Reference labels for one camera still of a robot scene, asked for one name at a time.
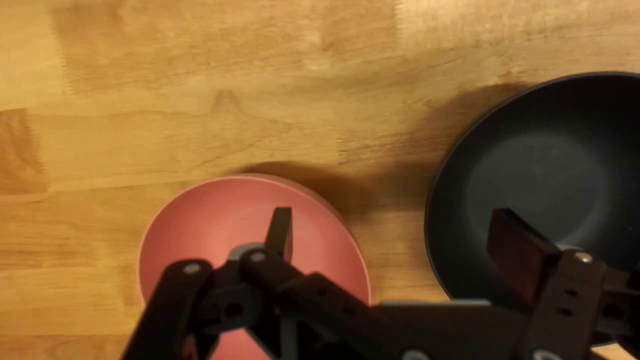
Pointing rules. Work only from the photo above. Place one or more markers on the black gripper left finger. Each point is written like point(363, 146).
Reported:
point(201, 306)

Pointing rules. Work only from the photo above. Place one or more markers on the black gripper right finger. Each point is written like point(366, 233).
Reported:
point(567, 300)

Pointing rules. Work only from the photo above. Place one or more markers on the black bowl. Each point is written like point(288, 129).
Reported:
point(546, 161)

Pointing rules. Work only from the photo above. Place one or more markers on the pink bowl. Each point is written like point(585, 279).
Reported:
point(221, 221)

